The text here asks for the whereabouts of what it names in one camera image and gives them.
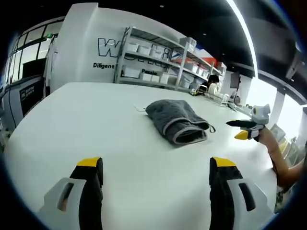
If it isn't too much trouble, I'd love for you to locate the grey towel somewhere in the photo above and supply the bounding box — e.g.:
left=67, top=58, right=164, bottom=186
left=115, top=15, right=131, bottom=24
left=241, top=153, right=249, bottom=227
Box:
left=145, top=99, right=216, bottom=145

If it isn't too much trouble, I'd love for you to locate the black machine cabinet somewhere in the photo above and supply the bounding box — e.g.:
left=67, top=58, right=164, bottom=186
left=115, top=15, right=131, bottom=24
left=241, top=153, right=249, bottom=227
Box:
left=0, top=57, right=47, bottom=131

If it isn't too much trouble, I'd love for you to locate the metal storage shelf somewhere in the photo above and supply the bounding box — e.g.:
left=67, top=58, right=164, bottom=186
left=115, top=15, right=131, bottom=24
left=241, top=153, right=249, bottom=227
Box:
left=112, top=25, right=227, bottom=92

